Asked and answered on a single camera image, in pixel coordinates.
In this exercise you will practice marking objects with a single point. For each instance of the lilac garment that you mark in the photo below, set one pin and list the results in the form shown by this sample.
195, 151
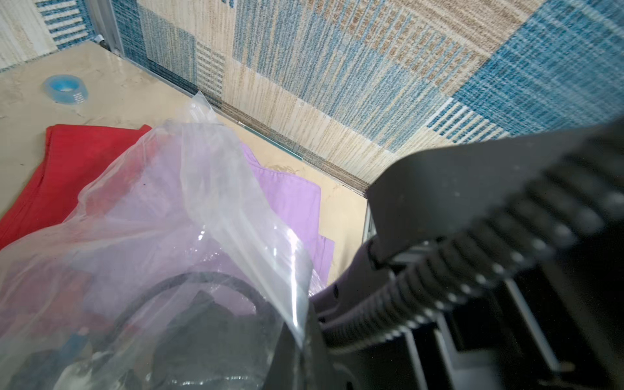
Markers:
294, 199

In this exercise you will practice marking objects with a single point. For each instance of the blue tape roll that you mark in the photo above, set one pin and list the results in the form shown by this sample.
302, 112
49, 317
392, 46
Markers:
66, 89

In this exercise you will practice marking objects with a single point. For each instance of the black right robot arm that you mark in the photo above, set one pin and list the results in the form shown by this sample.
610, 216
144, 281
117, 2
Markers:
496, 265

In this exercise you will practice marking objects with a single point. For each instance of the clear plastic vacuum bag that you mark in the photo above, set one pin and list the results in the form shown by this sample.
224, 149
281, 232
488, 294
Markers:
182, 190

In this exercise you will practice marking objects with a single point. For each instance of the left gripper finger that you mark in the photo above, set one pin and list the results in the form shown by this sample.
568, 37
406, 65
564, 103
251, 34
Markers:
306, 366

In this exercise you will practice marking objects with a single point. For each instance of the red trousers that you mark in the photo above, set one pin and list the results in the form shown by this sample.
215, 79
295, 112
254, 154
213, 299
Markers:
75, 155

